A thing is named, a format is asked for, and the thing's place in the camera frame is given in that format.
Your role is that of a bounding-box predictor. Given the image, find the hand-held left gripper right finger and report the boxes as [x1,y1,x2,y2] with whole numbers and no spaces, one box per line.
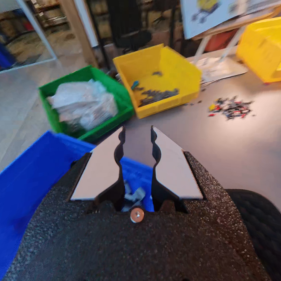
[151,126,204,200]

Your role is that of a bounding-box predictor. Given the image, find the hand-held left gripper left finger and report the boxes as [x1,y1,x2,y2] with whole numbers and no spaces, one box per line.
[70,126,126,201]

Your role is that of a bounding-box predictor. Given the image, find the grey angled connectors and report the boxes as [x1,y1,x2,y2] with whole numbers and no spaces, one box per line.
[121,180,147,213]

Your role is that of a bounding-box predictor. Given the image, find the blue plastic parts bin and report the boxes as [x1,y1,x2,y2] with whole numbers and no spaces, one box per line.
[0,130,154,274]

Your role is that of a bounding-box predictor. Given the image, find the pile of small block pieces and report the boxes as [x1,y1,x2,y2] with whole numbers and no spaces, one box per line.
[207,96,258,120]

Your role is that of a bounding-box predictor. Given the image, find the grey desk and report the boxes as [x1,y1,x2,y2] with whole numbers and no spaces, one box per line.
[94,45,281,212]

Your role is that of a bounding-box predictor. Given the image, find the bubble wrap bundle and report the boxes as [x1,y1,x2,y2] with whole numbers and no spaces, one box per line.
[47,79,119,132]

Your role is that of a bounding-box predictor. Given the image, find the heap of black beams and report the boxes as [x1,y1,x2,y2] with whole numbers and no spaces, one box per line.
[138,71,180,108]

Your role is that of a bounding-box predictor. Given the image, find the green plastic parts bin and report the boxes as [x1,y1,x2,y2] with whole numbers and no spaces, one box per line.
[38,65,135,143]

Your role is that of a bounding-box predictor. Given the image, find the yellow plastic parts bin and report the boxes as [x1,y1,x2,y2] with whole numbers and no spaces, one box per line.
[236,17,281,84]
[112,43,203,119]

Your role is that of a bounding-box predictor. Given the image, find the black chair armrest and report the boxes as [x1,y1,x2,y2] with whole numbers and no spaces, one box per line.
[226,188,281,281]

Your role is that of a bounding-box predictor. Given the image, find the white book stand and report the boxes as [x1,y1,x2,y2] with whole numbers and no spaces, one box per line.
[191,7,281,82]

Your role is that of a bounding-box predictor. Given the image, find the open instruction booklet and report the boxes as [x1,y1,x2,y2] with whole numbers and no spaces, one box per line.
[180,0,281,40]

